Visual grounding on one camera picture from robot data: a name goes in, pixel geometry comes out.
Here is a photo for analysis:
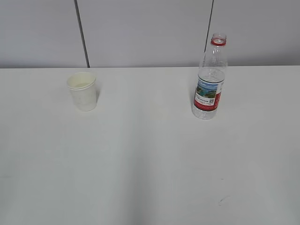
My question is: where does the white paper cup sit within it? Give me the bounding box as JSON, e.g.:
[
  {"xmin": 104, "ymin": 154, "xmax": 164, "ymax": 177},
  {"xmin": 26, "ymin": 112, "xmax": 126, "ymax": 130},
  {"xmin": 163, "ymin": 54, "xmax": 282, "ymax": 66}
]
[{"xmin": 67, "ymin": 72, "xmax": 97, "ymax": 112}]

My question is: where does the clear plastic water bottle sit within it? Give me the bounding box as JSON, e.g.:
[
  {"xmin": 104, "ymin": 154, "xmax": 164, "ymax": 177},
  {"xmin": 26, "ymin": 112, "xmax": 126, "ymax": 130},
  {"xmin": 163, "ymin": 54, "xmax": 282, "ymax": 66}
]
[{"xmin": 192, "ymin": 33, "xmax": 227, "ymax": 120}]

